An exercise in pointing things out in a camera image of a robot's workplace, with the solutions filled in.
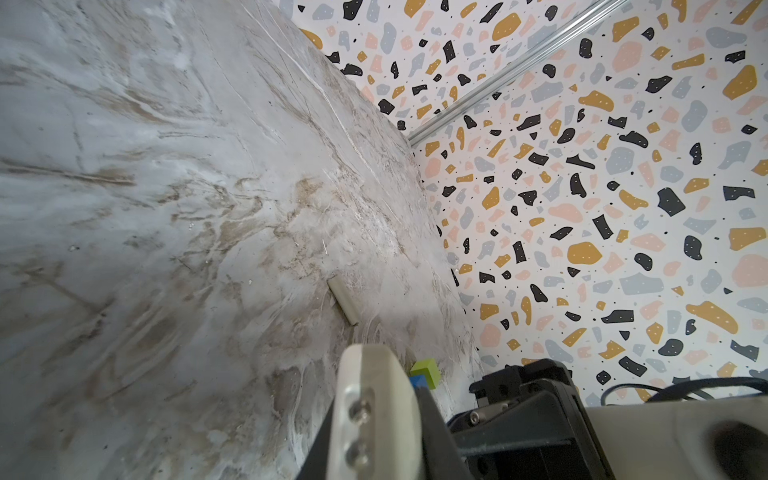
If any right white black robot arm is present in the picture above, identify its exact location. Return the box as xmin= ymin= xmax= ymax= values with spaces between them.
xmin=448 ymin=359 xmax=767 ymax=479

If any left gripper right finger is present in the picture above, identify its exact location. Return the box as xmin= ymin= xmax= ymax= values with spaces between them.
xmin=415 ymin=387 xmax=473 ymax=480

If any blue cube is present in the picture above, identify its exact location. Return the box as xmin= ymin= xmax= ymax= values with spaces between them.
xmin=409 ymin=375 xmax=429 ymax=389

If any white remote control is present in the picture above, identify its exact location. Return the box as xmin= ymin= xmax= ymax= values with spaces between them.
xmin=325 ymin=344 xmax=426 ymax=479

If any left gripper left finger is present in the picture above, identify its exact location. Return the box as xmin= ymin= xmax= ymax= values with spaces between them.
xmin=296 ymin=401 xmax=335 ymax=480

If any green cube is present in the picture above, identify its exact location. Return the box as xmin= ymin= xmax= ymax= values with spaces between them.
xmin=408 ymin=358 xmax=441 ymax=390

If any beige battery cover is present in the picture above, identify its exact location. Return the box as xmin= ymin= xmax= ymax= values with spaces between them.
xmin=327 ymin=276 xmax=361 ymax=326

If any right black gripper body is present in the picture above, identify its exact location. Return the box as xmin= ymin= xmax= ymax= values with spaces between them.
xmin=448 ymin=359 xmax=615 ymax=479

